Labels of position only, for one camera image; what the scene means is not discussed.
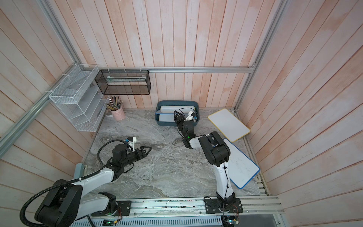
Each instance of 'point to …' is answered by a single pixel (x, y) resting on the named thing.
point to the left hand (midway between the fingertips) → (149, 151)
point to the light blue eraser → (79, 170)
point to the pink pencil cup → (118, 114)
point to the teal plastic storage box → (175, 103)
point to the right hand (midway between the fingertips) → (173, 112)
